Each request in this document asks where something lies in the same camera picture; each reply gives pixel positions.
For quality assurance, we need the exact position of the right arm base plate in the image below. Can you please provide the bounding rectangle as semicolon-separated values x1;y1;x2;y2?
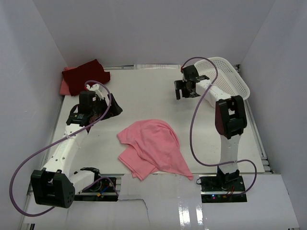
196;176;248;204

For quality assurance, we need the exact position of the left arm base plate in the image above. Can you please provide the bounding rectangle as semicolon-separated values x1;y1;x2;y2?
74;176;121;202

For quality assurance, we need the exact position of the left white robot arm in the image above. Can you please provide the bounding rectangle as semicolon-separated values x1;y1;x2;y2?
31;82;123;208

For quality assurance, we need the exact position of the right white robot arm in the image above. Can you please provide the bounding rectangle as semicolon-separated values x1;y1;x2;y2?
174;65;247;191

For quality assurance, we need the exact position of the pink t shirt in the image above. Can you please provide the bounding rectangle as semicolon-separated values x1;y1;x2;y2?
117;119;193;181

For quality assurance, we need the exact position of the white perforated plastic basket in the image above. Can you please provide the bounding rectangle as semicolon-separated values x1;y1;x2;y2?
194;57;250;100

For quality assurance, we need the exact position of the white paper sheet front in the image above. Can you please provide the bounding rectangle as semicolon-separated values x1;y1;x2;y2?
24;174;299;230

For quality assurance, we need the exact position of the folded salmon t shirt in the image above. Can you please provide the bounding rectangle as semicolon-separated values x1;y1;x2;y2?
59;67;74;96

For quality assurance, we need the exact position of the folded dark red t shirt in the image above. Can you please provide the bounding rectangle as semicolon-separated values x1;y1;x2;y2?
62;59;111;96

